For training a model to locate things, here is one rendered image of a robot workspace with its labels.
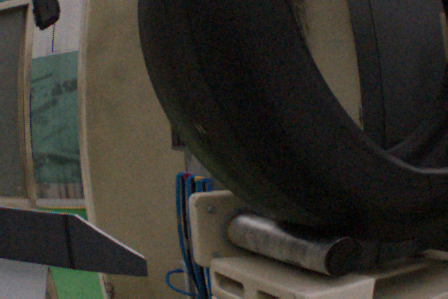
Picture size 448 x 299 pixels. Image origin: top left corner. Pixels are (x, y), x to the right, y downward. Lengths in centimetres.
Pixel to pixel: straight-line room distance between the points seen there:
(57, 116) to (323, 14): 878
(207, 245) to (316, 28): 31
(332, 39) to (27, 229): 122
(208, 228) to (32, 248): 114
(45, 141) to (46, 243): 992
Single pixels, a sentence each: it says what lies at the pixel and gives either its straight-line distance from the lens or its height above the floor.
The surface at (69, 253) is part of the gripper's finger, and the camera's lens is 26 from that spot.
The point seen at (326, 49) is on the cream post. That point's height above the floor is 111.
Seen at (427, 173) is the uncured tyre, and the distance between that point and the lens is 110.
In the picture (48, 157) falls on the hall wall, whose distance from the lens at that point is 1019.
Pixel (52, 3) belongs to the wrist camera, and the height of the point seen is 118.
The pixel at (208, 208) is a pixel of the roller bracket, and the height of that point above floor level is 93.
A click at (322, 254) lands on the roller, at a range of 109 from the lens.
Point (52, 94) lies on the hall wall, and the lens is 1017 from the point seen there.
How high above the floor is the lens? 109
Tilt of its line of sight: 3 degrees down
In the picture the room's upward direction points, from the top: 3 degrees counter-clockwise
